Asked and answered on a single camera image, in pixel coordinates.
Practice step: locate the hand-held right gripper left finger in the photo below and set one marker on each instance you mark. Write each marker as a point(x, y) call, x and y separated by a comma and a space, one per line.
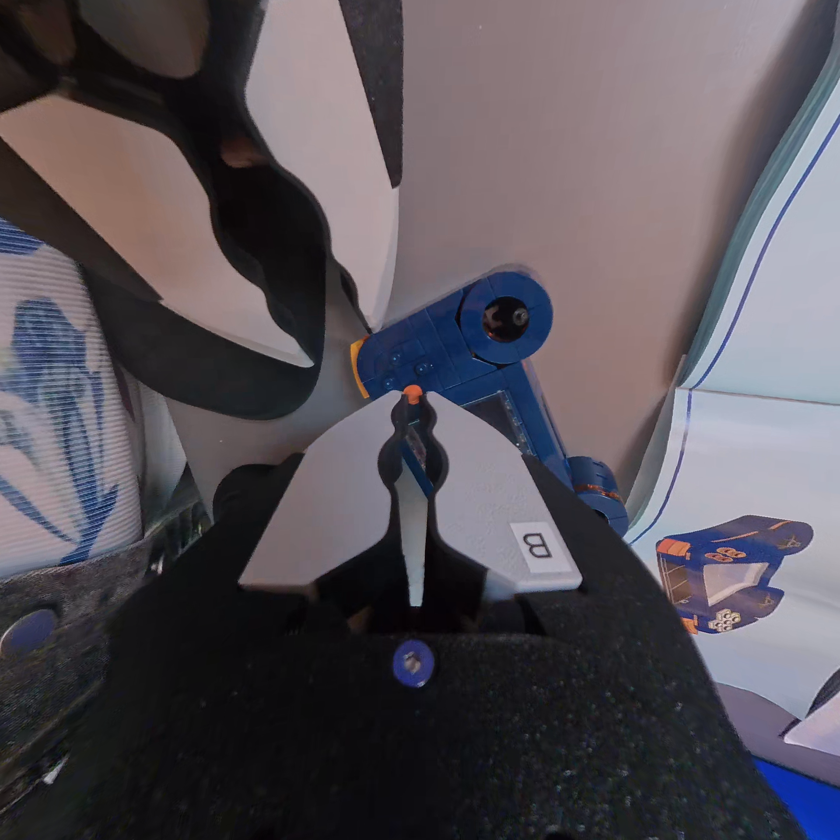
point(328, 518)

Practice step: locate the white blue printed shirt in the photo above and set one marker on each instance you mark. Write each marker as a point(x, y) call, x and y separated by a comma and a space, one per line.
point(52, 459)

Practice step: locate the blue plastic bin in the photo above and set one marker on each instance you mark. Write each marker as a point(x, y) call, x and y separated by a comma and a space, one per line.
point(807, 807)

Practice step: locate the dark blue brick game console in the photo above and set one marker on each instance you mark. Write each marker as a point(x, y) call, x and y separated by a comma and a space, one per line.
point(420, 348)

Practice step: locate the open thick instruction booklet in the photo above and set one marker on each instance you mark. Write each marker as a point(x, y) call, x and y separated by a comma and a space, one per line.
point(754, 459)

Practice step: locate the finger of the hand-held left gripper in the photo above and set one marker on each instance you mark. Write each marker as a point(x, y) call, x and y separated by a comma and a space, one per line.
point(98, 184)
point(308, 98)

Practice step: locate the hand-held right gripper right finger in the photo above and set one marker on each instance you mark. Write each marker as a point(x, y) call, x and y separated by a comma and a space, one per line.
point(485, 499)

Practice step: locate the small orange round stud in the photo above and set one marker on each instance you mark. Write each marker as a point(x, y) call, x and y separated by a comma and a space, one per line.
point(412, 394)

